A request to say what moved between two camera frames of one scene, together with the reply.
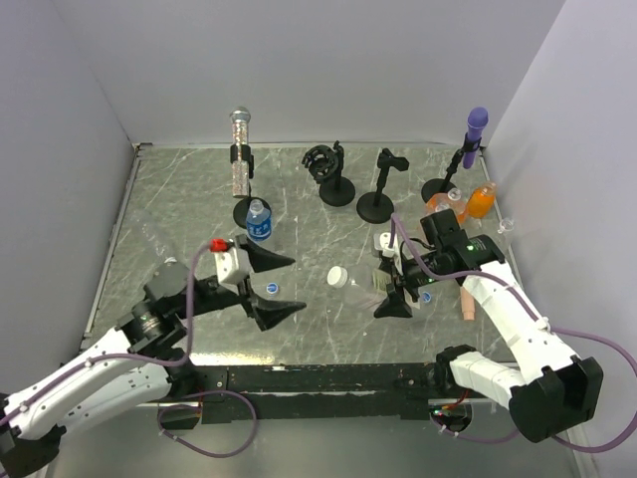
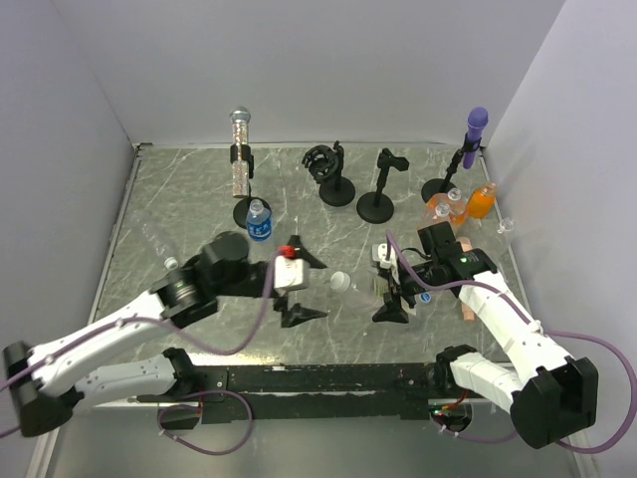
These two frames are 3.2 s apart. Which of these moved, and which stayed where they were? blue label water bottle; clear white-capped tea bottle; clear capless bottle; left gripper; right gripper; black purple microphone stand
Moved: clear white-capped tea bottle; left gripper
Stayed: black purple microphone stand; clear capless bottle; right gripper; blue label water bottle
